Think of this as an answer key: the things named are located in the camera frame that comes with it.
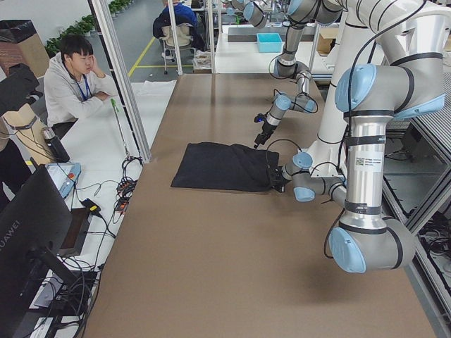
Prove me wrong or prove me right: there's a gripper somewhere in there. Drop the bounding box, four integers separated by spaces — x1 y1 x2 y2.
278 167 292 185
254 122 275 148

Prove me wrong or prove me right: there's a black graphic t-shirt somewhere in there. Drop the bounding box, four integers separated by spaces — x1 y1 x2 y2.
171 142 279 192

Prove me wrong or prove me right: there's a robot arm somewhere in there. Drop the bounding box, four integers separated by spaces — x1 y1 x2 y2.
254 1 343 149
283 52 445 273

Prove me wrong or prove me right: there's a blue plastic bin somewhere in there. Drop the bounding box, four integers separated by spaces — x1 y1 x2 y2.
257 32 283 54

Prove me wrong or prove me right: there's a cardboard box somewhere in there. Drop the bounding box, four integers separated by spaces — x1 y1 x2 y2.
316 27 338 56

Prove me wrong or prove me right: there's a reacher grabber stick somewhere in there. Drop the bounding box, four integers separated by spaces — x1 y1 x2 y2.
110 98 131 159

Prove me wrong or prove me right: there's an orange USB hub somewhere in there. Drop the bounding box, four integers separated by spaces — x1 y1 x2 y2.
114 177 137 215

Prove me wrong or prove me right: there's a black power adapter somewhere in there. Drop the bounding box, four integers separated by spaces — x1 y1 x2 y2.
80 199 101 217

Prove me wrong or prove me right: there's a seated man in hoodie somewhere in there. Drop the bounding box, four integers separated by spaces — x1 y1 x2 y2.
44 35 118 138

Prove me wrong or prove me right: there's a blue teach pendant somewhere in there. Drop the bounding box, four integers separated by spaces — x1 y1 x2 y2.
45 162 81 198

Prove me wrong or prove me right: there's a black water bottle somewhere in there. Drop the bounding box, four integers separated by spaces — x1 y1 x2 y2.
42 127 70 163

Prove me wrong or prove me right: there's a black Huawei monitor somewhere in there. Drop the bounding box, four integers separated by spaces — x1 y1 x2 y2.
1 165 77 337

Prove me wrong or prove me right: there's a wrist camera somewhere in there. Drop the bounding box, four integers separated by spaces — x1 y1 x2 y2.
254 113 266 123
268 167 286 193

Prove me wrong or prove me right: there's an aluminium frame post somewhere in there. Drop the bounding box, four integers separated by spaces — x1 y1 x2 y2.
87 0 152 163

